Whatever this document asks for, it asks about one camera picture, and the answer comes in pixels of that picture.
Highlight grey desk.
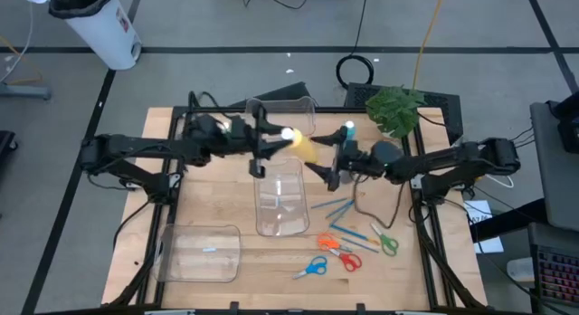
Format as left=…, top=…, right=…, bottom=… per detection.
left=528, top=100, right=579, bottom=233

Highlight clear plastic storage bin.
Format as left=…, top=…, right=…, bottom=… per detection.
left=152, top=223, right=242, bottom=283
left=252, top=158, right=311, bottom=238
left=243, top=96, right=317, bottom=138

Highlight grey stand base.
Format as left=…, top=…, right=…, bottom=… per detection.
left=0, top=81, right=52, bottom=102

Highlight white cable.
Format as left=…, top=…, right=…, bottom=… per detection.
left=486, top=172, right=517, bottom=190

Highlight black keyboard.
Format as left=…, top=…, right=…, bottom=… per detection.
left=527, top=222, right=579, bottom=307

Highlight teal paint bottle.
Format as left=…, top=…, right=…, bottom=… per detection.
left=341, top=119, right=358, bottom=147

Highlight blue-handled scissors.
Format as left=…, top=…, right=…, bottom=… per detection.
left=292, top=255, right=328, bottom=281

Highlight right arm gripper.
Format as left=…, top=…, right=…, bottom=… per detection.
left=304, top=127, right=390, bottom=193

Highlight orange-handled scissors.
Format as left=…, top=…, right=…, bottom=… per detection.
left=316, top=232, right=353, bottom=253

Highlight white paper sheet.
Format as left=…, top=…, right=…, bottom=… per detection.
left=463, top=199, right=506, bottom=255

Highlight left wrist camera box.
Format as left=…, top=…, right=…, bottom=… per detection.
left=228, top=117, right=246, bottom=138

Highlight thin dark hanging cable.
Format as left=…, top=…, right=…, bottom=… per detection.
left=351, top=169, right=407, bottom=231

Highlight white trash can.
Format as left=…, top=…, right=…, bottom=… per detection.
left=15, top=0, right=144, bottom=72

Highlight black coiled cable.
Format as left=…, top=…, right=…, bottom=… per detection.
left=334, top=0, right=376, bottom=91

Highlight yellow hanging cable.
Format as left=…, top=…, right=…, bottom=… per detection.
left=411, top=0, right=448, bottom=91

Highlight yellow paint bottle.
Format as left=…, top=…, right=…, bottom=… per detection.
left=280, top=127, right=321, bottom=167

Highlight clear plastic bin left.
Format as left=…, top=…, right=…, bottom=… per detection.
left=101, top=105, right=489, bottom=315

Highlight black device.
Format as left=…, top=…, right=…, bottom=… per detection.
left=546, top=91, right=579, bottom=154

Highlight green leafy plant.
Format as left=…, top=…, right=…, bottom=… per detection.
left=364, top=84, right=428, bottom=140

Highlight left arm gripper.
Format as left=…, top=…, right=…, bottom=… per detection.
left=220, top=100, right=294, bottom=179

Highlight green-handled scissors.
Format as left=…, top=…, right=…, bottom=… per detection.
left=369, top=222, right=400, bottom=257

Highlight red-handled scissors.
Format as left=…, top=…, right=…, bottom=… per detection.
left=328, top=247, right=363, bottom=273

